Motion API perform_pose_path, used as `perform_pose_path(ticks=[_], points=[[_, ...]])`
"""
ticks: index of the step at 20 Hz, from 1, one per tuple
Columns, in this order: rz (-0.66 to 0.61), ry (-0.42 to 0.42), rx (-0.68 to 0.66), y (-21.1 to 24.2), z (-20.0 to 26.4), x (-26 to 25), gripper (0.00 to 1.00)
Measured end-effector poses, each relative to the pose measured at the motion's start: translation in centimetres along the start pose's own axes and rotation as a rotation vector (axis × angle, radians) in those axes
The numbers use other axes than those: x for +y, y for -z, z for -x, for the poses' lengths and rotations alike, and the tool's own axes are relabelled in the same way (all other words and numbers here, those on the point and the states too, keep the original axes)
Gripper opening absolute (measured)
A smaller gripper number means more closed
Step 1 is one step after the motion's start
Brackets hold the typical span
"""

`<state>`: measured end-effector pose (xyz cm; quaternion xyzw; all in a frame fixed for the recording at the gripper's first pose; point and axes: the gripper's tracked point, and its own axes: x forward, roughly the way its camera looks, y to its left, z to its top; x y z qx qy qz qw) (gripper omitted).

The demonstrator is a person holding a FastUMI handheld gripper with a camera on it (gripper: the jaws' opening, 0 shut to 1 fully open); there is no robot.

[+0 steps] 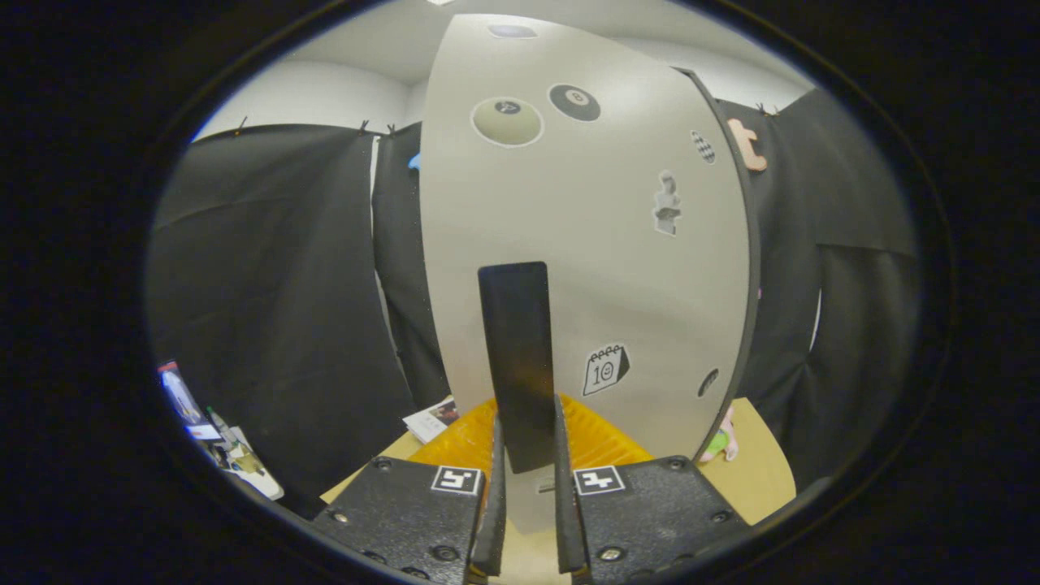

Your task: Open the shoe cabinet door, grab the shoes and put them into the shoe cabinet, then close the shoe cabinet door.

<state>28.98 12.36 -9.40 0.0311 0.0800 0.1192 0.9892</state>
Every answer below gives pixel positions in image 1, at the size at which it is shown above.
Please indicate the grey shoe cabinet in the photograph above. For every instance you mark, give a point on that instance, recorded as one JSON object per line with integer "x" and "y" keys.
{"x": 755, "y": 268}

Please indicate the pink green plush toy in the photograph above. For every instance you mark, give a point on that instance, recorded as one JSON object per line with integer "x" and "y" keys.
{"x": 717, "y": 443}

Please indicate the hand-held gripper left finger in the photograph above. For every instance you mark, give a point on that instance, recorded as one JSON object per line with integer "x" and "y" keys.
{"x": 491, "y": 528}

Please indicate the pile of mixed clutter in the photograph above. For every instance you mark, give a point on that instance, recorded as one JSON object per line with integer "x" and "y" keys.
{"x": 252, "y": 479}

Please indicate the blue white printed board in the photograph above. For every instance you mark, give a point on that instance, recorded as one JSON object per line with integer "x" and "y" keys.
{"x": 180, "y": 398}

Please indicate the beige shoe cabinet door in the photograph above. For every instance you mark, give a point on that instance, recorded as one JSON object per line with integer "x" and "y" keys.
{"x": 585, "y": 268}

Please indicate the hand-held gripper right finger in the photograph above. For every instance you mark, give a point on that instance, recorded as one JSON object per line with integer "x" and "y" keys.
{"x": 569, "y": 528}

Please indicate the black backdrop cloth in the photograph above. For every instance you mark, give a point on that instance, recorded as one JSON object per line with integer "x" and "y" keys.
{"x": 268, "y": 284}

